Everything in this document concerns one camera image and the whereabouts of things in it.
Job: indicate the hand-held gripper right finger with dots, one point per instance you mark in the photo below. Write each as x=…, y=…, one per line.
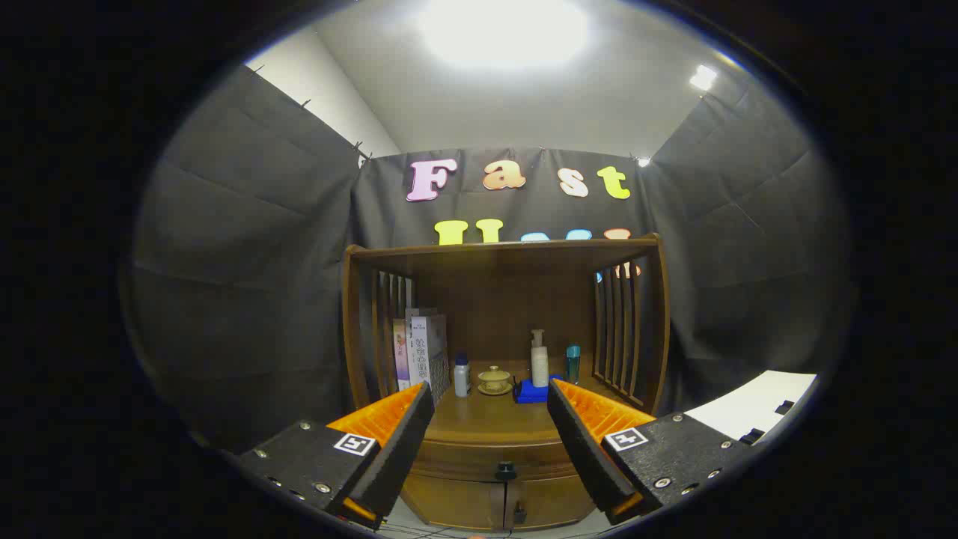
x=580, y=449

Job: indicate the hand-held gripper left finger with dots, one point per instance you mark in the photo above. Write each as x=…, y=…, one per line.
x=400, y=449

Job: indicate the brown wooden drawer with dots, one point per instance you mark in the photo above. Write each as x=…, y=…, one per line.
x=464, y=458

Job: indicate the brown wooden countertop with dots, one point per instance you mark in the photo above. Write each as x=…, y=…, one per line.
x=486, y=415

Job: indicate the brown wooden cabinet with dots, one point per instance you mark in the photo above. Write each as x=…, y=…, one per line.
x=494, y=299

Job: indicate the blue folded cloth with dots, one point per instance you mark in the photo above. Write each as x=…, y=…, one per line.
x=533, y=393

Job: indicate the clear blue bottle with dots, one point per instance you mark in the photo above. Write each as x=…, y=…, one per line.
x=573, y=365

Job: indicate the thin purple book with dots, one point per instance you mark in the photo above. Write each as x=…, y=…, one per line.
x=402, y=355

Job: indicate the white bottle with blue cap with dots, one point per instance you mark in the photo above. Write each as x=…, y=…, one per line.
x=462, y=378

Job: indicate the white pump bottle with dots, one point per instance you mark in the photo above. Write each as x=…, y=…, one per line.
x=539, y=363

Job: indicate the thick white book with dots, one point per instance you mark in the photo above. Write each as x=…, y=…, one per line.
x=430, y=352

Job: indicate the yellow lidded tea cup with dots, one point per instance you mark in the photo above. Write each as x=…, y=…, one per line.
x=495, y=380

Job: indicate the white grey appliance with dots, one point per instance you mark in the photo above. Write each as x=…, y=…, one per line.
x=748, y=404

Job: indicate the small ceiling spotlight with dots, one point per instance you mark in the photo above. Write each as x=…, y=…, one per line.
x=703, y=77

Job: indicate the round ceiling lamp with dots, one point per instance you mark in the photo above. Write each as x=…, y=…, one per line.
x=501, y=30

